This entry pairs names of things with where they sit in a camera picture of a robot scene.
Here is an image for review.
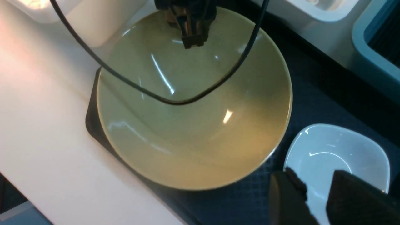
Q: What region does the small white plastic bin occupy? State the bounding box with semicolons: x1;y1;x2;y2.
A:
267;0;366;67

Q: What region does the white square sauce dish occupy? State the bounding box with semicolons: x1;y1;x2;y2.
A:
284;124;390;225

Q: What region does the beige noodle bowl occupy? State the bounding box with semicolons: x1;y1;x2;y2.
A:
97;7;293;190

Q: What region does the black serving tray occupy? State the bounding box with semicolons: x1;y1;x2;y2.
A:
85;0;400;225

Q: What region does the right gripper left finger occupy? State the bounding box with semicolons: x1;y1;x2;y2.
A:
268;167;319;225

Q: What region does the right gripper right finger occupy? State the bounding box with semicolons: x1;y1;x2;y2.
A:
326;170;400;225

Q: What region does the grey-blue plastic bin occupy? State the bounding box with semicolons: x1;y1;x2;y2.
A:
352;0;400;103

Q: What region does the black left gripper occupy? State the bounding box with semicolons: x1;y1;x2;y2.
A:
155;0;216;49

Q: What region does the black cable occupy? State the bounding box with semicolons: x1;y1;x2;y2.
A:
49;0;270;106

